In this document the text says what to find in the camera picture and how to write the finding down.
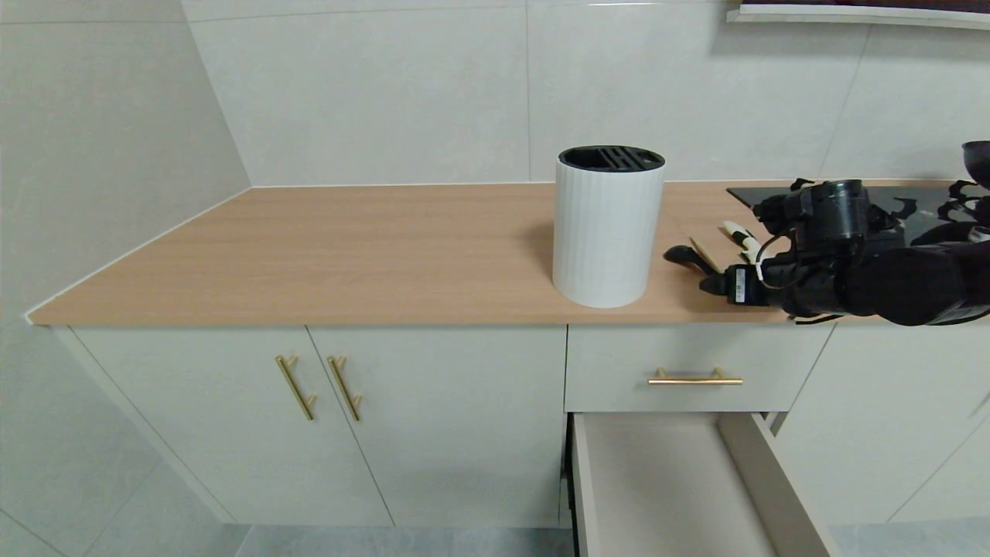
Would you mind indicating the range hood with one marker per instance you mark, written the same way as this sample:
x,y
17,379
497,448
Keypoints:
x,y
858,11

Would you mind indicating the wooden chopstick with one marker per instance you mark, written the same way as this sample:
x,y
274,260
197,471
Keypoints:
x,y
704,253

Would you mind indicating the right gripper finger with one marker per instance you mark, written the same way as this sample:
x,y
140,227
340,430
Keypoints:
x,y
711,285

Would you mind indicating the black pot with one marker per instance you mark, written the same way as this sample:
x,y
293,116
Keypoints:
x,y
978,161

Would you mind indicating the wooden counter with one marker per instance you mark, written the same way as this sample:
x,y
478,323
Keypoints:
x,y
371,247

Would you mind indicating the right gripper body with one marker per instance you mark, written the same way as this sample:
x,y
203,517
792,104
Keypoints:
x,y
754,282

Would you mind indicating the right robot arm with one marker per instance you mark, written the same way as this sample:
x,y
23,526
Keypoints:
x,y
905,282

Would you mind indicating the open white drawer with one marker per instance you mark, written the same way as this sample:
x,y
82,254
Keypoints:
x,y
657,487

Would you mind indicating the white cabinet door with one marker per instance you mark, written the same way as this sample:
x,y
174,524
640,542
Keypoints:
x,y
456,433
201,433

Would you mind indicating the black spoon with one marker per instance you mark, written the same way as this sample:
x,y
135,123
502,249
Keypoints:
x,y
684,254

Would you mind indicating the black glass hob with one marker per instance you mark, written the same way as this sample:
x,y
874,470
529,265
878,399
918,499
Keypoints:
x,y
928,203

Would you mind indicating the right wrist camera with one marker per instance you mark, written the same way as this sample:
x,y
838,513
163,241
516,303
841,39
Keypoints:
x,y
820,210

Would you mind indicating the white ribbed utensil holder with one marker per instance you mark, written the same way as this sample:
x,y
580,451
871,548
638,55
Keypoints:
x,y
607,232

